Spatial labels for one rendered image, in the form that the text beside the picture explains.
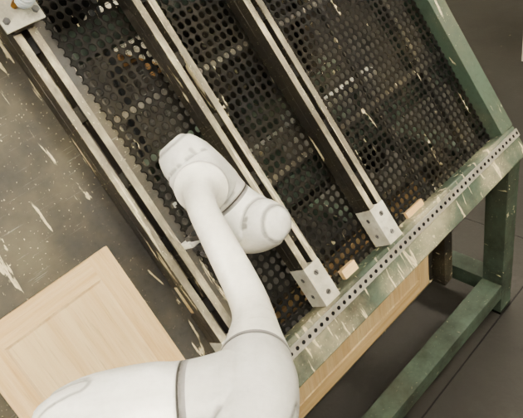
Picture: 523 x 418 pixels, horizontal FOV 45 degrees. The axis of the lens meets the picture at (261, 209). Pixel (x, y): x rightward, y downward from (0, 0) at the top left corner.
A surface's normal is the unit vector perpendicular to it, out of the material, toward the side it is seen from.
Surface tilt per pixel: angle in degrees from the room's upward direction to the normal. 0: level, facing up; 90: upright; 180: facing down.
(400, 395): 0
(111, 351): 58
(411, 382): 0
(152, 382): 11
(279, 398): 45
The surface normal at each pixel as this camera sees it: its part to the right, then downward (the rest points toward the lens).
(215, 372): 0.00, -0.91
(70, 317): 0.51, -0.15
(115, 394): -0.18, -0.69
